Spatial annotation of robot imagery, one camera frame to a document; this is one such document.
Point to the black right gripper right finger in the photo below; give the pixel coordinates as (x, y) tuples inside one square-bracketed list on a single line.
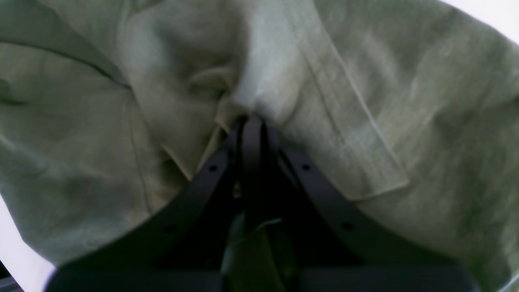
[(333, 245)]

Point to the olive green T-shirt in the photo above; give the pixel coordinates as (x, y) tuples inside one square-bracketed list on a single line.
[(409, 107)]

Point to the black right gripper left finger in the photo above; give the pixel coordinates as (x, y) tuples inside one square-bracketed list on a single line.
[(179, 249)]

